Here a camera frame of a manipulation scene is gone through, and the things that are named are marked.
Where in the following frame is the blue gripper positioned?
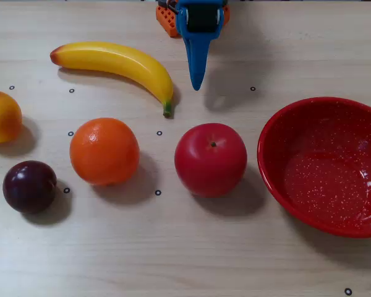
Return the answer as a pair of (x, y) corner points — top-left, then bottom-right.
(175, 0), (225, 92)

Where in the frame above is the yellow-orange toy peach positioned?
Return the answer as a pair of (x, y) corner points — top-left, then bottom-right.
(0, 90), (23, 144)

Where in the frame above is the orange robot base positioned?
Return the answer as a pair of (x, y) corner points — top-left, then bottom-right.
(156, 4), (231, 38)

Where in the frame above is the red speckled enamel bowl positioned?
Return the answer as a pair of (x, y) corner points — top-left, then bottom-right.
(257, 97), (371, 239)

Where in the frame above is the yellow toy banana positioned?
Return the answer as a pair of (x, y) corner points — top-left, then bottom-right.
(49, 41), (175, 119)

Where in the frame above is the red toy apple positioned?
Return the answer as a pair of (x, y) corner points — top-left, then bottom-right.
(174, 123), (248, 198)

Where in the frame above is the toy orange fruit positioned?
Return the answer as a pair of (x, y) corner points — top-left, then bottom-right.
(69, 117), (140, 186)

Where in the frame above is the dark purple toy plum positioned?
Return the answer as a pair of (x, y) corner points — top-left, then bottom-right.
(2, 160), (58, 214)

